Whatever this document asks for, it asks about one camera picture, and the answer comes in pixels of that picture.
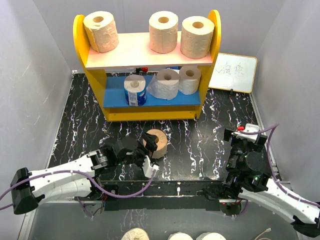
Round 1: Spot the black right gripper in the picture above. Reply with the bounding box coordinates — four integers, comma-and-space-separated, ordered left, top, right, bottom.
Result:
224, 126, 265, 172

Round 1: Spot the yellow shelf with coloured boards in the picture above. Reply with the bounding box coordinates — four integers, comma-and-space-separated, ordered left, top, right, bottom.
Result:
73, 9, 222, 122

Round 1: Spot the white roll bottom middle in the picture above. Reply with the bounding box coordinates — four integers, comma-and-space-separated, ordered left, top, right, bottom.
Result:
167, 232, 193, 240

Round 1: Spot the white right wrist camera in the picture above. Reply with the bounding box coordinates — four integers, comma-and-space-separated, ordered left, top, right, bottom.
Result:
235, 123, 260, 143

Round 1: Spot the white paper roll sheet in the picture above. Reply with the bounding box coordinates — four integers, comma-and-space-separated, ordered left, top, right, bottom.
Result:
146, 68, 180, 101

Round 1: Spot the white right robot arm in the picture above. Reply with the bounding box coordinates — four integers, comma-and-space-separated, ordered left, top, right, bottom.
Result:
222, 123, 320, 238

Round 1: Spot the white paper roll plain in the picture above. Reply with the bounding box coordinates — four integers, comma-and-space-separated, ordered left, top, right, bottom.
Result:
178, 66, 202, 95

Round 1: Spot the white roll bottom right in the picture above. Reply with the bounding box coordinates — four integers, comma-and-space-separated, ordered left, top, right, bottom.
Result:
196, 232, 226, 240

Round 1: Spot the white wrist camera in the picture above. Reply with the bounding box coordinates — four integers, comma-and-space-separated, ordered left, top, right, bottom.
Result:
235, 123, 260, 143
142, 155, 159, 178

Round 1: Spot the small whiteboard with yellow frame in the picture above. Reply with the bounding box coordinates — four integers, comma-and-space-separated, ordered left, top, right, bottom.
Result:
208, 53, 258, 94

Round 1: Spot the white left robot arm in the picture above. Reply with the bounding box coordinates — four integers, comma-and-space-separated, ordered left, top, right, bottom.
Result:
8, 132, 159, 215

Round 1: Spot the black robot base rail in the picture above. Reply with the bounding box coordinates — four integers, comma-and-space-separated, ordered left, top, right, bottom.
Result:
100, 179, 248, 216

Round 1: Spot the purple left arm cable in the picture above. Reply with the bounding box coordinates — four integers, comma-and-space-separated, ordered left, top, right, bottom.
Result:
0, 169, 157, 218

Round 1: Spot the blue whiteboard eraser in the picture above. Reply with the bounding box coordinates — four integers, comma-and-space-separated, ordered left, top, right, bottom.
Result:
166, 66, 179, 70

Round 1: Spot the blue paper roll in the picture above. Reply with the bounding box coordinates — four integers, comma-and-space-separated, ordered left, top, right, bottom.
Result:
123, 74, 147, 107

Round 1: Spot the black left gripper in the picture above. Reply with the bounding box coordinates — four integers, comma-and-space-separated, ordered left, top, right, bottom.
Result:
117, 133, 157, 170

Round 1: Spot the brown paper roll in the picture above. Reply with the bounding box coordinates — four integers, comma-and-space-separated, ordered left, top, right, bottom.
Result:
83, 11, 119, 53
143, 129, 168, 160
180, 16, 215, 59
148, 11, 179, 54

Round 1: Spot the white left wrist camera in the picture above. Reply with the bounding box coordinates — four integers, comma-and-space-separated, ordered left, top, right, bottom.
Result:
142, 155, 159, 178

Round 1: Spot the white cable bottom right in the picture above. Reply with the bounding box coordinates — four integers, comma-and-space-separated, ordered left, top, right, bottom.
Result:
255, 227, 273, 240

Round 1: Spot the red and black marker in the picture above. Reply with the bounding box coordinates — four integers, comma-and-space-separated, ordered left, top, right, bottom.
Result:
135, 67, 148, 74

